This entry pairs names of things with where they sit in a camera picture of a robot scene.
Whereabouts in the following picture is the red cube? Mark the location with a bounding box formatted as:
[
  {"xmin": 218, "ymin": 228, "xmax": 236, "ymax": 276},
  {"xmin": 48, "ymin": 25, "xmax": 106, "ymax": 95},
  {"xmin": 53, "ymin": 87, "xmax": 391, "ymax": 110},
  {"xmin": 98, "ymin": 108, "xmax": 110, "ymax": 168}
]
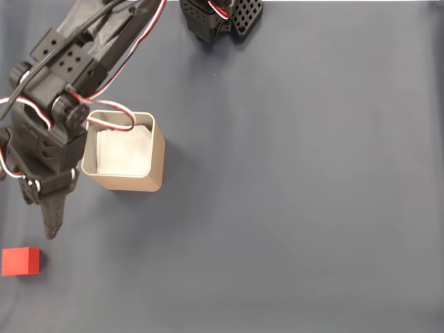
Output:
[{"xmin": 1, "ymin": 247, "xmax": 41, "ymax": 278}]

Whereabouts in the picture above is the white paper padding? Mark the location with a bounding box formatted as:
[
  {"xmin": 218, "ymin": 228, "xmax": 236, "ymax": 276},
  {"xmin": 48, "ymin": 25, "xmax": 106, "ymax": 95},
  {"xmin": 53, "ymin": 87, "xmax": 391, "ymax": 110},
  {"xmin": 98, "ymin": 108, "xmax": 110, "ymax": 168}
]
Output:
[{"xmin": 96, "ymin": 125, "xmax": 153, "ymax": 175}]

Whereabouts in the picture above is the tan metal box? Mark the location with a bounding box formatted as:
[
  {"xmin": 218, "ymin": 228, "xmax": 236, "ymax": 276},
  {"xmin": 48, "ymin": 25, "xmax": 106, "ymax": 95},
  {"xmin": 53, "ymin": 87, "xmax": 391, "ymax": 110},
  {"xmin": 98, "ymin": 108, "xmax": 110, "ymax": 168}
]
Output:
[{"xmin": 80, "ymin": 110, "xmax": 166, "ymax": 192}]

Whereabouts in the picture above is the dark grey table cloth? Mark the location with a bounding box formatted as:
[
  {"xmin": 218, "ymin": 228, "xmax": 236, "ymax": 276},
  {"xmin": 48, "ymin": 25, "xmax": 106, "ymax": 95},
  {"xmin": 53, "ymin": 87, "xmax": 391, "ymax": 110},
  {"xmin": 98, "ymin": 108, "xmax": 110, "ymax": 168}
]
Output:
[{"xmin": 0, "ymin": 1, "xmax": 444, "ymax": 333}]

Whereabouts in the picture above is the black camera cable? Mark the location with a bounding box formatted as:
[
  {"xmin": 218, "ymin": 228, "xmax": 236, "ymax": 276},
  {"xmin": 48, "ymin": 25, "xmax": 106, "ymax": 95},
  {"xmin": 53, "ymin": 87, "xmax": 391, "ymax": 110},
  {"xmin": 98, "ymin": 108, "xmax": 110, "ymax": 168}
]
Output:
[{"xmin": 0, "ymin": 0, "xmax": 121, "ymax": 119}]

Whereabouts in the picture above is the red white black servo wire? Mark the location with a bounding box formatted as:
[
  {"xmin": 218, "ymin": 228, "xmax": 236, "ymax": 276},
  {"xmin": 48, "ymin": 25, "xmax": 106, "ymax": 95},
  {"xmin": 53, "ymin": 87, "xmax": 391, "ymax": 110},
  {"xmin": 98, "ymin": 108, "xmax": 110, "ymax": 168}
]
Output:
[
  {"xmin": 71, "ymin": 0, "xmax": 167, "ymax": 132},
  {"xmin": 207, "ymin": 0, "xmax": 230, "ymax": 20},
  {"xmin": 0, "ymin": 97, "xmax": 53, "ymax": 191}
]

